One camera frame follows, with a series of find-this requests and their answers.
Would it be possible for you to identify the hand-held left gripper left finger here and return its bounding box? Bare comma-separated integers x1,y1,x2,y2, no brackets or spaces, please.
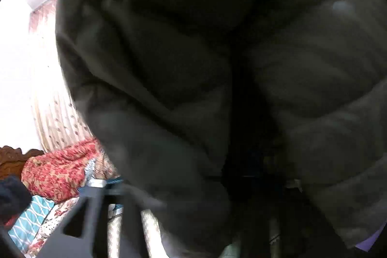
39,178,152,258

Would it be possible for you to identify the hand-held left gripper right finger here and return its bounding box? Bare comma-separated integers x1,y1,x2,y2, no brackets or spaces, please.
239,210,273,258

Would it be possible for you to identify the dark olive puffer jacket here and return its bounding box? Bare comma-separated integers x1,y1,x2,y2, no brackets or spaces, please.
55,0,387,258

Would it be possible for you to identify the floral bed sheet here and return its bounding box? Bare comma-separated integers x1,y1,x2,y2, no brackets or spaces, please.
27,197,165,258

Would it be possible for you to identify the red floral quilt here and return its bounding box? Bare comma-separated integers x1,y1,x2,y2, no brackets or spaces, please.
21,138,122,205

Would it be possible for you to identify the teal wavy patterned pillow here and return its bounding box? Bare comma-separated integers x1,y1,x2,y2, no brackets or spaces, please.
8,194,55,253

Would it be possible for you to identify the dark cloth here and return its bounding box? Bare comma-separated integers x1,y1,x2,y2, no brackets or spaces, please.
0,175,32,226

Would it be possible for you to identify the carved wooden headboard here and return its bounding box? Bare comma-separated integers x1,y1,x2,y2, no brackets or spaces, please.
0,146,45,180

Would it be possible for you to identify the pink patterned curtain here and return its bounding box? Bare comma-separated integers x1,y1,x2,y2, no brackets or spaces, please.
29,0,95,153

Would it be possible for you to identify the purple cloth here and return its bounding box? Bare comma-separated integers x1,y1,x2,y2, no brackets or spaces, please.
355,227,387,253

